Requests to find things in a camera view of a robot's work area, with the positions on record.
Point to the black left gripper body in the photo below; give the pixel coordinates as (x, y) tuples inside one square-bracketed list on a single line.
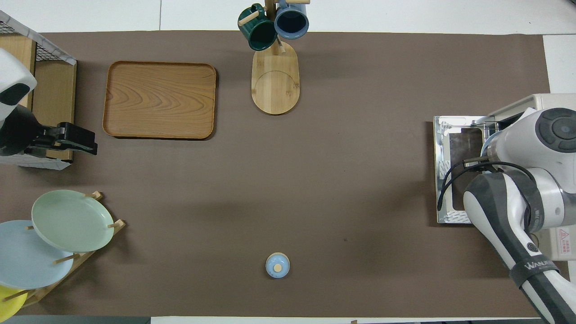
[(20, 132)]

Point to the toaster oven glass door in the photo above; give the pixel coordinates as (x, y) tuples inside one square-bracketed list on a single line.
[(443, 135)]

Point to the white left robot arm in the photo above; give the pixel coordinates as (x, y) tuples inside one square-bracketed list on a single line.
[(13, 76)]

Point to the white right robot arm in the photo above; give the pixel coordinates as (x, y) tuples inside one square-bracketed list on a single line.
[(549, 135)]

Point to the white toaster oven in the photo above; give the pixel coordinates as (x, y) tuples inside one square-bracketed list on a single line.
[(540, 100)]

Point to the wooden shelf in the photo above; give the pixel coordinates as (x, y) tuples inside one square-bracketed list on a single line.
[(54, 99)]

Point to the pale green plate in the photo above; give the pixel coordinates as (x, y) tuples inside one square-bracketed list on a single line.
[(72, 222)]

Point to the wooden serving tray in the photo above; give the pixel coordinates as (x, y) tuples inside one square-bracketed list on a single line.
[(159, 99)]

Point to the wooden plate rack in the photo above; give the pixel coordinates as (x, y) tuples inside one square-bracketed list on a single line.
[(119, 225)]

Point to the light blue racked plate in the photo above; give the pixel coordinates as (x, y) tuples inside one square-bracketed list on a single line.
[(22, 256)]

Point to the yellow plate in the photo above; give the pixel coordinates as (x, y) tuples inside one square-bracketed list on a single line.
[(11, 306)]

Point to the wooden mug tree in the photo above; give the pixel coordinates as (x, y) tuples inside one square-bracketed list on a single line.
[(275, 85)]

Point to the dark green mug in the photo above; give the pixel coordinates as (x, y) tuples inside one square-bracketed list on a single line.
[(258, 31)]

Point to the blue mug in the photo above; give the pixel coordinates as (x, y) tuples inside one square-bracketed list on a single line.
[(291, 22)]

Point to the brown table mat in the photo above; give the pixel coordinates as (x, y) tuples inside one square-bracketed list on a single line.
[(315, 180)]

